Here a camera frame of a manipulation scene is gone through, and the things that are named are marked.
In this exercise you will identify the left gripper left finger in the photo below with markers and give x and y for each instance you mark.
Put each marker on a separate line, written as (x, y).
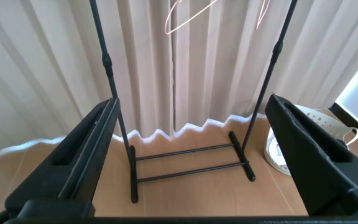
(42, 186)

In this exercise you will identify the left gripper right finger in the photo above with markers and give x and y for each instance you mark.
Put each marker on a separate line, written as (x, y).
(319, 174)

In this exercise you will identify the white laundry basket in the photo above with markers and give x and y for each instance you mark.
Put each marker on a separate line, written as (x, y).
(328, 121)

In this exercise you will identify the black clothes rack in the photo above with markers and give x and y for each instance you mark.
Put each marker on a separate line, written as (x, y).
(185, 152)

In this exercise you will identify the beige curtain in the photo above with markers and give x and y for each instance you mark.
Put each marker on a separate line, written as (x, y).
(42, 62)

